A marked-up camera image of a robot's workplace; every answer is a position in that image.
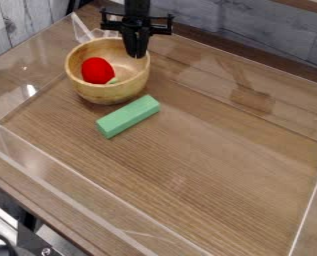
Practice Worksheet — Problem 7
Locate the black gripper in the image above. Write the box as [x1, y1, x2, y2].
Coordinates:
[99, 8, 174, 58]

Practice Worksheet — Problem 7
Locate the wooden bowl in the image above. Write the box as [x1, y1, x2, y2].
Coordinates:
[64, 37, 150, 105]

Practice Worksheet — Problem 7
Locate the red plush strawberry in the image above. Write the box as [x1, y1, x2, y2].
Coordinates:
[80, 57, 117, 84]

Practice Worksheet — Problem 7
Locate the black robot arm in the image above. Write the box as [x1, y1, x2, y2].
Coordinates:
[100, 0, 174, 59]

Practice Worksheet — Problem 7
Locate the green rectangular block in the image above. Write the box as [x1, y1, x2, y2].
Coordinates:
[95, 95, 160, 139]

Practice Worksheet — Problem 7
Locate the clear acrylic tray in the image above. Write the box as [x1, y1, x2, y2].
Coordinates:
[0, 65, 317, 256]

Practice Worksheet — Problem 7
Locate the clear acrylic corner bracket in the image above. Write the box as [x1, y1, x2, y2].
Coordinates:
[71, 12, 120, 43]

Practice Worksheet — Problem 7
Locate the black metal mount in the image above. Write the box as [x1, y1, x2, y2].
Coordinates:
[16, 223, 63, 256]

